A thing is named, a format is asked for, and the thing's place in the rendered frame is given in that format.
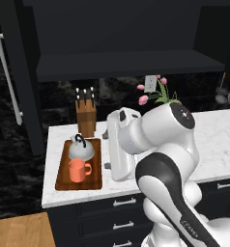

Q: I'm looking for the brown wooden tray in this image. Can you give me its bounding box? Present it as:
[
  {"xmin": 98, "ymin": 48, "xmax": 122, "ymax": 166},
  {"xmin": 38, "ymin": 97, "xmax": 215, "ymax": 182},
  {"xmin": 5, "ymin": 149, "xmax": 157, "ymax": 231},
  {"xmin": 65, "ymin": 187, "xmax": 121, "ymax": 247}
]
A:
[{"xmin": 54, "ymin": 138, "xmax": 103, "ymax": 192}]

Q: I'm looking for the black-handled knife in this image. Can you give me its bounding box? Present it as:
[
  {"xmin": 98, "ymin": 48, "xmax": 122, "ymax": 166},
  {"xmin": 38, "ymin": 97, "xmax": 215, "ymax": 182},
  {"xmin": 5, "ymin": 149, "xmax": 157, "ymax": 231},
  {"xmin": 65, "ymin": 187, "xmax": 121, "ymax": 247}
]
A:
[
  {"xmin": 74, "ymin": 87, "xmax": 81, "ymax": 110},
  {"xmin": 89, "ymin": 86, "xmax": 96, "ymax": 109},
  {"xmin": 82, "ymin": 88, "xmax": 89, "ymax": 107}
]

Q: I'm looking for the grey kettle with black handle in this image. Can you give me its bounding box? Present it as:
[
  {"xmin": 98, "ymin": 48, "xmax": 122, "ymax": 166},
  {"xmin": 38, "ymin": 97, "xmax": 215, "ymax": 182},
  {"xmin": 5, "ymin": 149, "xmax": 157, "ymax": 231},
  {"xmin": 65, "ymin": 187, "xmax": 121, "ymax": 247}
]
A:
[{"xmin": 68, "ymin": 133, "xmax": 96, "ymax": 162}]

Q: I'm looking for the orange mug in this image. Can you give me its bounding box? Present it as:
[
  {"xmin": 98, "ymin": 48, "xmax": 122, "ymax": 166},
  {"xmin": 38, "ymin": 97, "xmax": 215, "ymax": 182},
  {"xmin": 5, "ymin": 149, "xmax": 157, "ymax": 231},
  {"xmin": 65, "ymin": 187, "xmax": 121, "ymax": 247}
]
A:
[{"xmin": 68, "ymin": 157, "xmax": 93, "ymax": 183}]

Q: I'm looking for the dark drawer front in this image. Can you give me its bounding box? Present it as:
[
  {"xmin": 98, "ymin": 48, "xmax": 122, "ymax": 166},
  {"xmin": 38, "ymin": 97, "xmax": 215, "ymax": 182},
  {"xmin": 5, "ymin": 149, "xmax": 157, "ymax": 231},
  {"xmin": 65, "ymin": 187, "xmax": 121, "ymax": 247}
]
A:
[
  {"xmin": 75, "ymin": 192, "xmax": 146, "ymax": 217},
  {"xmin": 196, "ymin": 178, "xmax": 230, "ymax": 198},
  {"xmin": 79, "ymin": 232, "xmax": 150, "ymax": 247},
  {"xmin": 77, "ymin": 211, "xmax": 154, "ymax": 239}
]

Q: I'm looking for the dark wall cabinet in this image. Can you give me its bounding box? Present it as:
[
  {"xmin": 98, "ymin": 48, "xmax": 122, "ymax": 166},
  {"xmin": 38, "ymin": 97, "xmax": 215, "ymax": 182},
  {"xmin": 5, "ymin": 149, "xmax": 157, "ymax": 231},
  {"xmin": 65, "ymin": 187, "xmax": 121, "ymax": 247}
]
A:
[{"xmin": 21, "ymin": 0, "xmax": 226, "ymax": 83}]

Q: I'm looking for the wooden knife block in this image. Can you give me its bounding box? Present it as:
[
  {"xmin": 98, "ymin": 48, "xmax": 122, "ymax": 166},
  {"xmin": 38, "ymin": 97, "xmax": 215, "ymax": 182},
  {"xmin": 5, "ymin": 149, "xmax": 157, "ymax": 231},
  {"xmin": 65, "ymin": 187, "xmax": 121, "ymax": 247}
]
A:
[{"xmin": 74, "ymin": 98, "xmax": 98, "ymax": 139}]

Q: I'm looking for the hanging metal ladle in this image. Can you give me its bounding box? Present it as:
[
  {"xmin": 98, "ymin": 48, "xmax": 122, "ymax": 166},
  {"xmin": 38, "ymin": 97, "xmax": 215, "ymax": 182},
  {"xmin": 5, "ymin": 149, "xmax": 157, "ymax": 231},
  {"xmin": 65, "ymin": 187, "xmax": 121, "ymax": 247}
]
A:
[{"xmin": 215, "ymin": 71, "xmax": 229, "ymax": 106}]

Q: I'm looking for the white cabinet door handle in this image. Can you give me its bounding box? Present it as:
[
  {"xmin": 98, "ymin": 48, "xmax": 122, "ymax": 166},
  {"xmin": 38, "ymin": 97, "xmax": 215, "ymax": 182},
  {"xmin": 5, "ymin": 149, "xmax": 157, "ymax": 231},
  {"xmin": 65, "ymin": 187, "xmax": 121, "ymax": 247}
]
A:
[{"xmin": 0, "ymin": 18, "xmax": 24, "ymax": 126}]

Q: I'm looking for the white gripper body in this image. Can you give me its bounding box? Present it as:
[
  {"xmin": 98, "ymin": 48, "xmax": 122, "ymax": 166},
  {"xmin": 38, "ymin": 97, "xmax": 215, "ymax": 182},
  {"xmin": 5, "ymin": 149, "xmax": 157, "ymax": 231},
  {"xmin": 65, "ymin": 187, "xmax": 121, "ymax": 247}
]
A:
[{"xmin": 106, "ymin": 109, "xmax": 136, "ymax": 182}]

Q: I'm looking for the pink flower plant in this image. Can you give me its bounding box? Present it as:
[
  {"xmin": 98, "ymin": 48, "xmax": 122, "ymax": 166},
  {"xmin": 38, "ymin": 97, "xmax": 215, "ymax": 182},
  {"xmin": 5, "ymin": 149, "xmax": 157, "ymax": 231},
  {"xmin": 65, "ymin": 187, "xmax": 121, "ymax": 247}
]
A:
[{"xmin": 136, "ymin": 74, "xmax": 183, "ymax": 107}]

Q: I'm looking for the white wall socket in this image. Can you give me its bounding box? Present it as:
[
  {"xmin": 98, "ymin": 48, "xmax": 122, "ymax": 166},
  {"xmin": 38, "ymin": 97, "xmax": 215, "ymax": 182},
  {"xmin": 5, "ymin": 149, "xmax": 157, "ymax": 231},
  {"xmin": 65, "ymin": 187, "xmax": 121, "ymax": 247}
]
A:
[{"xmin": 143, "ymin": 74, "xmax": 158, "ymax": 94}]

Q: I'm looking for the dark cabinet door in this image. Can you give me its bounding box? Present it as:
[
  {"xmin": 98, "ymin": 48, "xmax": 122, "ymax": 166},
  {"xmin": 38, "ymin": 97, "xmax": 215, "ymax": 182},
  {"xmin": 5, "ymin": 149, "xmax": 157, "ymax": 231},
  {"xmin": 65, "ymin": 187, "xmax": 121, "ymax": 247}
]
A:
[
  {"xmin": 192, "ymin": 5, "xmax": 230, "ymax": 82},
  {"xmin": 0, "ymin": 0, "xmax": 46, "ymax": 157}
]

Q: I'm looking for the silver drawer handle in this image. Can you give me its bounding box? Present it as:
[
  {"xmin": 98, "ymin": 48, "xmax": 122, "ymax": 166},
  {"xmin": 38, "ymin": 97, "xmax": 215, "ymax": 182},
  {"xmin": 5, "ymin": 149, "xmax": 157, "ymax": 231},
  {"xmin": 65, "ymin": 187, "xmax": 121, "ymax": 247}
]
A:
[
  {"xmin": 112, "ymin": 220, "xmax": 135, "ymax": 231},
  {"xmin": 112, "ymin": 239, "xmax": 133, "ymax": 247},
  {"xmin": 112, "ymin": 197, "xmax": 137, "ymax": 207},
  {"xmin": 216, "ymin": 180, "xmax": 230, "ymax": 190}
]

